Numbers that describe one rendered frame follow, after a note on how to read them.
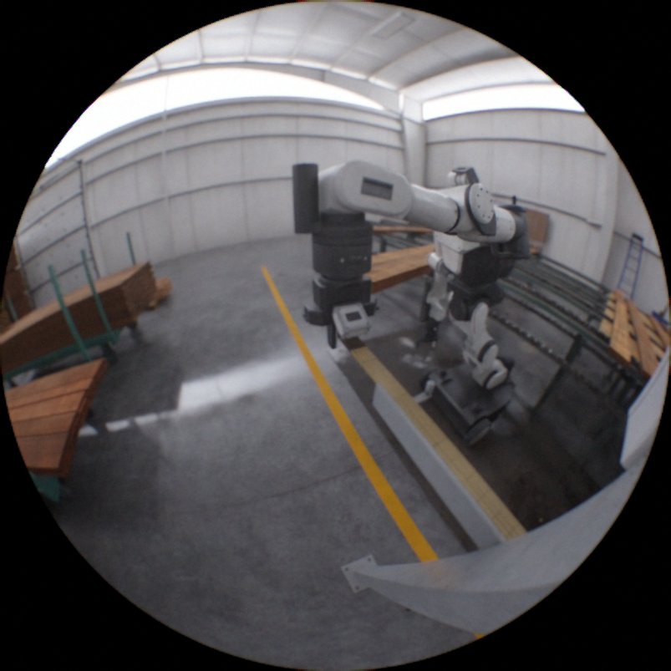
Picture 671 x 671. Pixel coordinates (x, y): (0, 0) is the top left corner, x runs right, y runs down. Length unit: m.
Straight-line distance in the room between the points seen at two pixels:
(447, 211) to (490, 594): 0.45
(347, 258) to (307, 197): 0.10
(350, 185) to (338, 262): 0.10
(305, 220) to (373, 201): 0.09
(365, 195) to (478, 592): 0.36
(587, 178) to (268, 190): 9.68
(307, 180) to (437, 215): 0.21
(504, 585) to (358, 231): 0.35
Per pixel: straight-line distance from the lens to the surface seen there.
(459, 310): 0.99
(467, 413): 1.44
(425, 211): 0.39
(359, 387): 1.68
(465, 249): 0.79
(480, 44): 8.33
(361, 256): 0.31
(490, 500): 0.26
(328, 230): 0.30
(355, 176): 0.29
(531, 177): 8.45
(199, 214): 8.31
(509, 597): 0.15
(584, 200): 7.90
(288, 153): 8.62
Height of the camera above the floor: 1.21
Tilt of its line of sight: 33 degrees down
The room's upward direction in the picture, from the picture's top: straight up
